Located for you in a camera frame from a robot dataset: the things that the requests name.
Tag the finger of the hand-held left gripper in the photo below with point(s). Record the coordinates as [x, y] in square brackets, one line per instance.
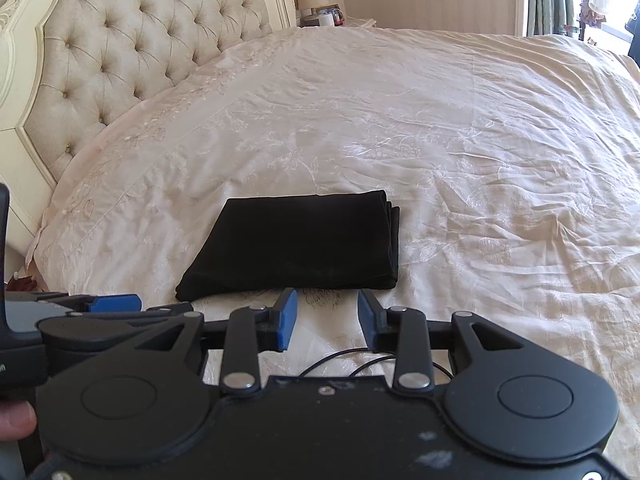
[115, 303]
[160, 310]

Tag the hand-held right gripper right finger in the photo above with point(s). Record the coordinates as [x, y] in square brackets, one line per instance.
[367, 323]

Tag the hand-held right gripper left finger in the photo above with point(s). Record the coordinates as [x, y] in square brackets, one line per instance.
[289, 321]

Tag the black pants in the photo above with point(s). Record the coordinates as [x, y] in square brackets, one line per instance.
[290, 245]

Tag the person's left hand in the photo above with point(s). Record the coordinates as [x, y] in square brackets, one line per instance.
[17, 422]

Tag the cream embroidered bedspread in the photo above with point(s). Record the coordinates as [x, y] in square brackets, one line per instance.
[450, 160]

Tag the cream tufted headboard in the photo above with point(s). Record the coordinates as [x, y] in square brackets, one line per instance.
[125, 35]

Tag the nightstand with white cloth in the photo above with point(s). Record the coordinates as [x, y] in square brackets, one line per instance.
[357, 22]

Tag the white cup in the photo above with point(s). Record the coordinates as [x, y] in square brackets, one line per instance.
[327, 19]

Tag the hanging clothes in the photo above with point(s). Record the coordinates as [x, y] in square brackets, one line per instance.
[592, 2]

